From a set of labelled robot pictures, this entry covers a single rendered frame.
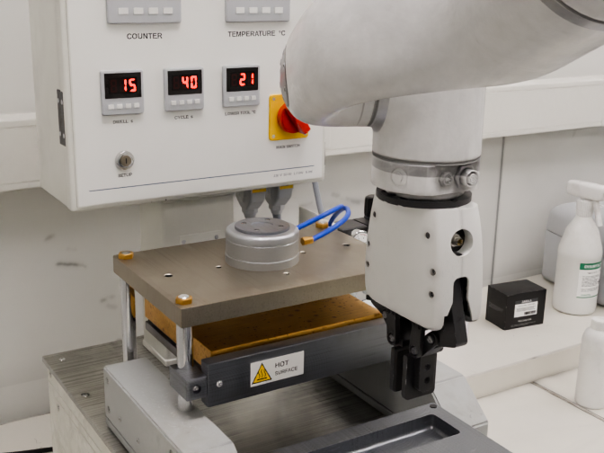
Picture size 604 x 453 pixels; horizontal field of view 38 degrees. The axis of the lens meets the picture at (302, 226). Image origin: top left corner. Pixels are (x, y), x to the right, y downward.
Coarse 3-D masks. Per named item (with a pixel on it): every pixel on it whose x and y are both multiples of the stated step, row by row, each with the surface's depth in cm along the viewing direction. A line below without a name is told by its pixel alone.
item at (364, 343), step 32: (384, 320) 92; (256, 352) 84; (288, 352) 85; (320, 352) 88; (352, 352) 90; (384, 352) 92; (192, 384) 80; (224, 384) 82; (256, 384) 84; (288, 384) 86
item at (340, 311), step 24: (264, 312) 93; (288, 312) 93; (312, 312) 93; (336, 312) 93; (360, 312) 93; (168, 336) 92; (216, 336) 86; (240, 336) 86; (264, 336) 86; (288, 336) 87
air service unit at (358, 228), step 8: (368, 200) 116; (368, 208) 116; (368, 216) 117; (344, 224) 115; (352, 224) 115; (360, 224) 116; (368, 224) 116; (344, 232) 113; (352, 232) 113; (360, 232) 113; (360, 240) 113; (368, 296) 120
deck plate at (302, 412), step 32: (64, 352) 112; (96, 352) 112; (64, 384) 104; (96, 384) 104; (320, 384) 105; (96, 416) 96; (224, 416) 97; (256, 416) 97; (288, 416) 97; (320, 416) 97; (352, 416) 98; (384, 416) 98; (256, 448) 91
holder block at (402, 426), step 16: (400, 416) 84; (416, 416) 84; (432, 416) 85; (448, 416) 85; (336, 432) 81; (352, 432) 81; (368, 432) 81; (384, 432) 82; (400, 432) 83; (416, 432) 84; (432, 432) 84; (448, 432) 83; (464, 432) 82; (480, 432) 82; (288, 448) 78; (304, 448) 78; (320, 448) 78; (336, 448) 79; (352, 448) 81; (368, 448) 81; (384, 448) 82; (400, 448) 82; (416, 448) 79; (432, 448) 79; (448, 448) 79; (464, 448) 79; (480, 448) 79; (496, 448) 79
